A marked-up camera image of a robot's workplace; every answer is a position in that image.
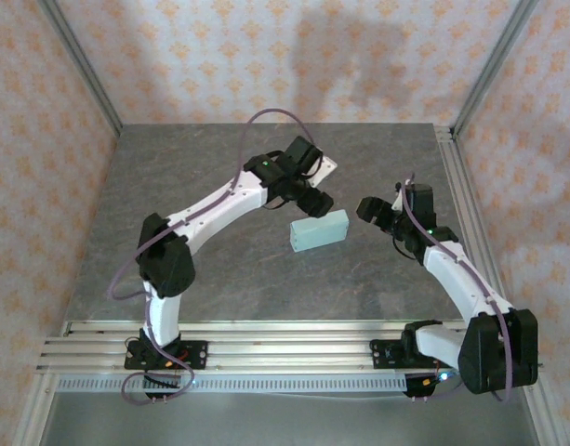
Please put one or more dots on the aluminium side rail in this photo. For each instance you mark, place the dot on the aluminium side rail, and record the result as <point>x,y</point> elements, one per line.
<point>470,209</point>

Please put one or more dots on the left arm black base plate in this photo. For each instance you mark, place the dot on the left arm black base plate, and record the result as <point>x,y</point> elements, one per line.
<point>196,355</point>

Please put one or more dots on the aluminium corner post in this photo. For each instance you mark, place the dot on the aluminium corner post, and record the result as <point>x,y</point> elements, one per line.
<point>87,74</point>
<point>489,69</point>

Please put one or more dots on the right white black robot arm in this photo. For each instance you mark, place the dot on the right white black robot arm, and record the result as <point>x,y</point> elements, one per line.
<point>452,269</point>

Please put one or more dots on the black electronics mount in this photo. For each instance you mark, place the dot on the black electronics mount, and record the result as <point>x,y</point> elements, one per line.
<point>419,385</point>

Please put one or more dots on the light green paper box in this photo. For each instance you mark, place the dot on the light green paper box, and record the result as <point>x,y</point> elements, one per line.
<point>319,230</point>

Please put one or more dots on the aluminium frame leg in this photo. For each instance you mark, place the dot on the aluminium frame leg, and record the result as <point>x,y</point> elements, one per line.
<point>33,413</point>
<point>542,413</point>

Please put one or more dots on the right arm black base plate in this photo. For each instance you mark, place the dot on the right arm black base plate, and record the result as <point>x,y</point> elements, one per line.
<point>382,355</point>

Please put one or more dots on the aluminium mounting rail frame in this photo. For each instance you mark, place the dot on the aluminium mounting rail frame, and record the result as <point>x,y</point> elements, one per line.
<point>289,348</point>

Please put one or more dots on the grey metal sheet panel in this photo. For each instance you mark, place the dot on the grey metal sheet panel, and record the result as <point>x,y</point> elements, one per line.
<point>289,420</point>

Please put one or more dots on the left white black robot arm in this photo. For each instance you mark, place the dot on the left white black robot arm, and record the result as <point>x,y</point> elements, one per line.
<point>163,320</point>

